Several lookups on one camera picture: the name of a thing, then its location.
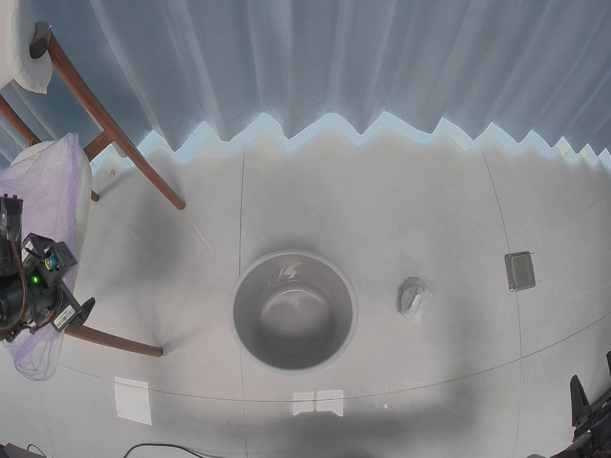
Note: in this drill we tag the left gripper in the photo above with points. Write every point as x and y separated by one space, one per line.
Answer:
61 310

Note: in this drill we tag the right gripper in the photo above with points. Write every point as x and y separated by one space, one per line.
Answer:
596 422

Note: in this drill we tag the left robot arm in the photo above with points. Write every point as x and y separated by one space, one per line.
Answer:
9 298

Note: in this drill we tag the purple plastic bag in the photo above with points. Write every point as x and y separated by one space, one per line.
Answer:
50 193

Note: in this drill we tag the white trash bin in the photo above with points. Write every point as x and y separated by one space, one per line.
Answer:
248 313

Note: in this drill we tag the wooden chair with white cushions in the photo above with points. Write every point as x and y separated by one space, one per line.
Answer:
110 123

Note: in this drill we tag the crumpled white paper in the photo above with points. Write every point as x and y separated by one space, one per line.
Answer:
416 301

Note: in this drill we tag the white curtain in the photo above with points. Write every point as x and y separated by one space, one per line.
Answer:
334 41

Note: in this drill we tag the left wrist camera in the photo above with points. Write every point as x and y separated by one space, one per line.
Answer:
52 255

